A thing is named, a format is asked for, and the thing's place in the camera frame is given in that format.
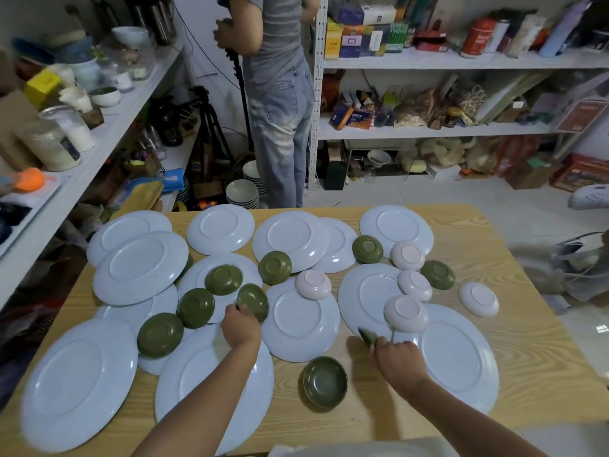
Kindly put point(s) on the orange blue packet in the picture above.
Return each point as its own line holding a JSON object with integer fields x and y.
{"x": 352, "y": 117}

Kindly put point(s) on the white plastic cup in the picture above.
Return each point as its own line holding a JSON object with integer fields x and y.
{"x": 71, "y": 126}

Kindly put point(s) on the red canister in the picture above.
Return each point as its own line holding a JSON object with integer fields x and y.
{"x": 478, "y": 38}

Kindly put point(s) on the white tray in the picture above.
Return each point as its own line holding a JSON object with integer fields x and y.
{"x": 28, "y": 204}

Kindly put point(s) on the pink bowl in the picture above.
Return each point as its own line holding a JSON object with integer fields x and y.
{"x": 406, "y": 313}
{"x": 478, "y": 299}
{"x": 414, "y": 285}
{"x": 407, "y": 256}
{"x": 312, "y": 284}

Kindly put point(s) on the black box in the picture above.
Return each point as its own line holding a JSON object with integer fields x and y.
{"x": 335, "y": 170}

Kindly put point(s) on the spread of white plates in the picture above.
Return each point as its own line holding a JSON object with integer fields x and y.
{"x": 138, "y": 267}

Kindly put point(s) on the white carton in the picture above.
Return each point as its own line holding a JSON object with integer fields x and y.
{"x": 376, "y": 14}

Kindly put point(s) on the green box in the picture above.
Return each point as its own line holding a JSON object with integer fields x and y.
{"x": 397, "y": 37}

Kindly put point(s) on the white bowl with green inside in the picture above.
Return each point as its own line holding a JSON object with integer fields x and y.
{"x": 104, "y": 96}

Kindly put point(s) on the blue orange box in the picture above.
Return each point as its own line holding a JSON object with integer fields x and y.
{"x": 351, "y": 41}

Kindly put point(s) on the scatter of green bowls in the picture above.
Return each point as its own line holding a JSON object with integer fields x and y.
{"x": 325, "y": 383}

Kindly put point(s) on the person's right hand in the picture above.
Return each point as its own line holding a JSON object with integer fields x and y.
{"x": 399, "y": 364}

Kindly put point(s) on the lilac bottle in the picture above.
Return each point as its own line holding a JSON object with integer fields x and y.
{"x": 561, "y": 30}

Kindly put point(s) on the red patterned box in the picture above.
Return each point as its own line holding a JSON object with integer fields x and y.
{"x": 583, "y": 173}

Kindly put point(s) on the yellow carton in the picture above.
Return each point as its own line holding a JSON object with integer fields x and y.
{"x": 333, "y": 40}

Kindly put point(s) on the steel thermos flasks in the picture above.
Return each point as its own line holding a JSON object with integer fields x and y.
{"x": 154, "y": 18}

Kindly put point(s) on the yellow box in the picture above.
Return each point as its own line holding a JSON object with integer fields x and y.
{"x": 43, "y": 86}

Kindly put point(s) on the white metal shelf rack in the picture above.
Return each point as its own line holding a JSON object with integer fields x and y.
{"x": 428, "y": 130}

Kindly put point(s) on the person's right fingers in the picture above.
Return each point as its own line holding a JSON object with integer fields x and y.
{"x": 383, "y": 348}

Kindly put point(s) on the black tripod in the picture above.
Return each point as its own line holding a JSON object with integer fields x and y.
{"x": 211, "y": 123}

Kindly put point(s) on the orange ball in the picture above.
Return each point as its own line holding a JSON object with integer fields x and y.
{"x": 28, "y": 179}

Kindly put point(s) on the person's right forearm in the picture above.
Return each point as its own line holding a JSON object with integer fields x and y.
{"x": 456, "y": 414}

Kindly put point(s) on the brown cardboard box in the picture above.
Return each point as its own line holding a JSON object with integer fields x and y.
{"x": 530, "y": 172}

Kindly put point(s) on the white lidded jar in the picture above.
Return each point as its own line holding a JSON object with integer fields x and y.
{"x": 47, "y": 143}

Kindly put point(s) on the white wall shelf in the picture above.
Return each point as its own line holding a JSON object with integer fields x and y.
{"x": 119, "y": 123}

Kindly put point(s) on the stack of white bowls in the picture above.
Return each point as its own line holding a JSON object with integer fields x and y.
{"x": 252, "y": 173}

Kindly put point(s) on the person's left fingers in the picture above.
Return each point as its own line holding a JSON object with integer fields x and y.
{"x": 234, "y": 309}

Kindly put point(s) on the grey fabric chair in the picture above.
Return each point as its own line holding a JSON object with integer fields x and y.
{"x": 575, "y": 271}

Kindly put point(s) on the stack of grey bowls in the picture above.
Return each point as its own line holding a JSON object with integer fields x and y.
{"x": 242, "y": 192}

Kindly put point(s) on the yellow cloth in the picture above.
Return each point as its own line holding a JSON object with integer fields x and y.
{"x": 138, "y": 195}

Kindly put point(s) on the person's left hand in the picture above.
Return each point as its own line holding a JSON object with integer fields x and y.
{"x": 240, "y": 326}

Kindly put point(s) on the clear glass jar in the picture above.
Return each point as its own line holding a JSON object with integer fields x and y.
{"x": 131, "y": 61}

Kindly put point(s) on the dark jar with yellow lid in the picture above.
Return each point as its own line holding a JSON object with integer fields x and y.
{"x": 454, "y": 117}

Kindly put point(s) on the brown framed sign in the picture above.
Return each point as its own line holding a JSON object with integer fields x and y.
{"x": 583, "y": 115}

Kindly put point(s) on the person's left forearm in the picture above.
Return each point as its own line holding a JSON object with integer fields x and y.
{"x": 204, "y": 399}

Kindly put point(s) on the green melamine bowl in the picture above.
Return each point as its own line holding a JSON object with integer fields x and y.
{"x": 368, "y": 336}
{"x": 254, "y": 299}

